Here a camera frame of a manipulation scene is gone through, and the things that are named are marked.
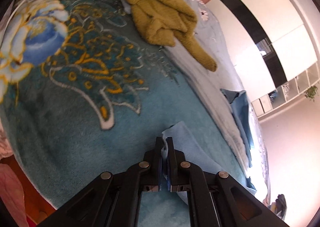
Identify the white and black wardrobe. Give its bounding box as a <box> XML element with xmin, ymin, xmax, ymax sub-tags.
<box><xmin>207</xmin><ymin>0</ymin><xmax>319</xmax><ymax>118</ymax></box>

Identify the white charging cable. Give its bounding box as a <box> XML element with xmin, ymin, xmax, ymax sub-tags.
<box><xmin>2</xmin><ymin>0</ymin><xmax>43</xmax><ymax>23</ymax></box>

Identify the teal floral plush blanket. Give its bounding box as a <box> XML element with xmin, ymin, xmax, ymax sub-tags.
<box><xmin>0</xmin><ymin>0</ymin><xmax>251</xmax><ymax>227</ymax></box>

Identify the light blue floral duvet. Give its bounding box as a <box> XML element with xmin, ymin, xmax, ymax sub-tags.
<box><xmin>167</xmin><ymin>0</ymin><xmax>270</xmax><ymax>204</ymax></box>

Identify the green potted plant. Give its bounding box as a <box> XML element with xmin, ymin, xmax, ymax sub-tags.
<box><xmin>304</xmin><ymin>85</ymin><xmax>318</xmax><ymax>102</ymax></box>

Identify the grey fuzzy garment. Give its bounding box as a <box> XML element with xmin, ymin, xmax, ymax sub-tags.
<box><xmin>268</xmin><ymin>194</ymin><xmax>287</xmax><ymax>220</ymax></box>

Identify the light blue fleece garment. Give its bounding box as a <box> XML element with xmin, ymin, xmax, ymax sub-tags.
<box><xmin>162</xmin><ymin>88</ymin><xmax>257</xmax><ymax>196</ymax></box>

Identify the olive knitted sweater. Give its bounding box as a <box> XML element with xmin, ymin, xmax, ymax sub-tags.
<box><xmin>125</xmin><ymin>0</ymin><xmax>217</xmax><ymax>72</ymax></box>

